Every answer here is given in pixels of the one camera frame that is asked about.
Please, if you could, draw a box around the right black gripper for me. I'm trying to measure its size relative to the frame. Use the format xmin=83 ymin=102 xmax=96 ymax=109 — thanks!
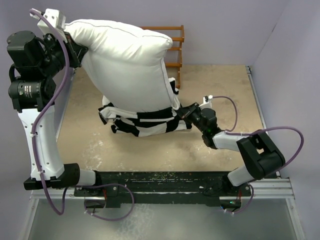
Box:
xmin=175 ymin=103 xmax=207 ymax=134

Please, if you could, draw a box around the white pillow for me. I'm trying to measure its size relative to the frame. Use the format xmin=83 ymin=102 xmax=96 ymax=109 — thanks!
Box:
xmin=65 ymin=19 xmax=180 ymax=113

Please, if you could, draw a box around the black white checkered pillowcase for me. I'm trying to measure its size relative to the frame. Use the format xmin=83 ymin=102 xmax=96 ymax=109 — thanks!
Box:
xmin=97 ymin=77 xmax=193 ymax=137

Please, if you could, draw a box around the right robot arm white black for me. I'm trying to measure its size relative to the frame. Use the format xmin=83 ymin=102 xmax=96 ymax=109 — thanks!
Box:
xmin=176 ymin=102 xmax=286 ymax=196

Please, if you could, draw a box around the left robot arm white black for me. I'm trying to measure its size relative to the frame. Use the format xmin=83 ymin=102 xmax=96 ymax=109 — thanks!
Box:
xmin=7 ymin=30 xmax=103 ymax=196

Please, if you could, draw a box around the wooden shelf rack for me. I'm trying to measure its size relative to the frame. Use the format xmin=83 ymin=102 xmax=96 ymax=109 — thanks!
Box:
xmin=140 ymin=24 xmax=185 ymax=89

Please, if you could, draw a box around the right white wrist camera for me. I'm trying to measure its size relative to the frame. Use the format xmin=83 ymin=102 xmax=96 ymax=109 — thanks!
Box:
xmin=202 ymin=95 xmax=213 ymax=107

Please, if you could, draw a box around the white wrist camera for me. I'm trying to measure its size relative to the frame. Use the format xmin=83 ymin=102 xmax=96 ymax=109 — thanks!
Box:
xmin=29 ymin=8 xmax=67 ymax=42
xmin=202 ymin=95 xmax=213 ymax=107

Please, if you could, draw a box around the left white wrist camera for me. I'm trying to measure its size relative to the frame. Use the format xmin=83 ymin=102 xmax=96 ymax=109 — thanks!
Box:
xmin=29 ymin=8 xmax=67 ymax=42

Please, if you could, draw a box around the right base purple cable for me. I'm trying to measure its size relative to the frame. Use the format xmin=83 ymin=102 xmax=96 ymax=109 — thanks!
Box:
xmin=223 ymin=184 xmax=255 ymax=216

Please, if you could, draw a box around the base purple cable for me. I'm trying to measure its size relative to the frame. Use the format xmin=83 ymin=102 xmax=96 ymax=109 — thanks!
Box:
xmin=84 ymin=183 xmax=136 ymax=221
xmin=223 ymin=184 xmax=255 ymax=216

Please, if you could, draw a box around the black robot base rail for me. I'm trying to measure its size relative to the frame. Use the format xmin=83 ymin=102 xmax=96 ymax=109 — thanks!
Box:
xmin=74 ymin=171 xmax=252 ymax=209

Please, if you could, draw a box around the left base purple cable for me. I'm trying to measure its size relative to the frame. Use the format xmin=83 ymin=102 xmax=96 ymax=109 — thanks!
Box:
xmin=84 ymin=183 xmax=136 ymax=221

